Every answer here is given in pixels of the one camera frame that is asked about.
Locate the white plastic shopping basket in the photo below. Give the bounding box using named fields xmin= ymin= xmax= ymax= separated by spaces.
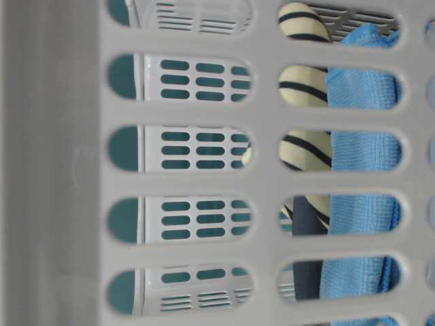
xmin=1 ymin=1 xmax=434 ymax=325

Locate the dark navy cloth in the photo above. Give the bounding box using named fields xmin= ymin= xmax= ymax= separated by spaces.
xmin=292 ymin=196 xmax=328 ymax=301

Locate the cream navy striped cloth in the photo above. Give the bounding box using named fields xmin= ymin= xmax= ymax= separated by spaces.
xmin=278 ymin=2 xmax=332 ymax=231

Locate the blue microfibre cloth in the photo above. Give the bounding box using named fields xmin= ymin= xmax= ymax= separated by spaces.
xmin=321 ymin=22 xmax=435 ymax=326

